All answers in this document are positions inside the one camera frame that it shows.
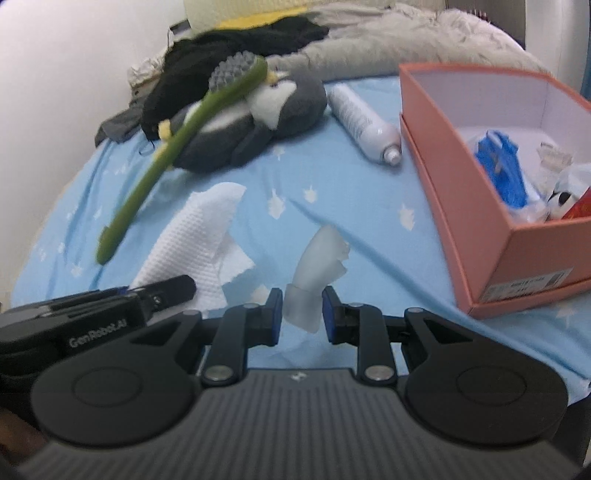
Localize grey white penguin plush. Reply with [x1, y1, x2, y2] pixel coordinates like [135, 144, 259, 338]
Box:
[169, 71, 328, 175]

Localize pink cardboard shoe box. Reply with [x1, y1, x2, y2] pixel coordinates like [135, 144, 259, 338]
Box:
[400, 64, 590, 318]

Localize light blue patterned bedsheet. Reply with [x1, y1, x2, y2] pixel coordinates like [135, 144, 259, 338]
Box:
[11, 116, 590, 401]

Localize white paper towel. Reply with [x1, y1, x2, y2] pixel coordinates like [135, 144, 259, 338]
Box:
[131, 182, 254, 311]

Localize red envelope packet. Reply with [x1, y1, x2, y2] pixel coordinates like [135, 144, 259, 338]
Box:
[560, 188, 591, 219]

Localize small grey cloth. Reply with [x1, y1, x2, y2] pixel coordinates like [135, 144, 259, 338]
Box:
[94, 106, 142, 147]

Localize blue plastic bag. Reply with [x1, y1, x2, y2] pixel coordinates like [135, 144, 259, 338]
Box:
[475, 130, 528, 209]

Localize black clothing pile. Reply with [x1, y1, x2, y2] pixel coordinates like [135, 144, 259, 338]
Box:
[140, 16, 329, 140]

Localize green massage brush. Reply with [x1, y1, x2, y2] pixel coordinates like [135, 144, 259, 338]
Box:
[95, 51, 269, 265]

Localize grey duvet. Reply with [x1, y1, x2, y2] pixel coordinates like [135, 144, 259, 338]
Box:
[266, 2, 548, 81]

